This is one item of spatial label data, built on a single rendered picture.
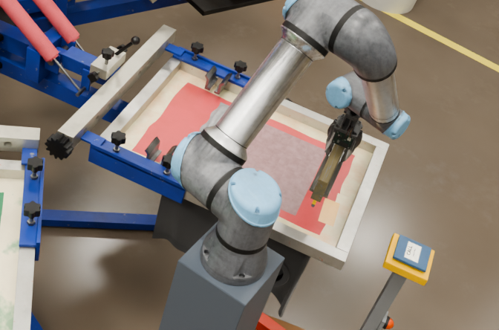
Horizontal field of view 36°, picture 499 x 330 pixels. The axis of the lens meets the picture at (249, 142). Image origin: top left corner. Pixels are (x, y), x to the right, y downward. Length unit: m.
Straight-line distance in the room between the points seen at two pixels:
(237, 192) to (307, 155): 0.92
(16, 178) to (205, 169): 0.70
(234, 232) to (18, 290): 0.56
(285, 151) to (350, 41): 0.91
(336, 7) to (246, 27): 3.19
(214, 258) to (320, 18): 0.55
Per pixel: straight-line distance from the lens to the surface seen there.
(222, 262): 1.67
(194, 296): 1.75
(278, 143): 2.46
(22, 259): 1.94
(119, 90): 2.37
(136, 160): 2.20
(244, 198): 1.55
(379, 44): 1.60
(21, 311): 1.85
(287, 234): 2.14
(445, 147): 4.45
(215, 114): 2.48
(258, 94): 1.62
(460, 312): 3.62
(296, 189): 2.32
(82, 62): 2.45
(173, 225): 2.40
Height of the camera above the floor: 2.50
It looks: 40 degrees down
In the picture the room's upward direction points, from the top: 18 degrees clockwise
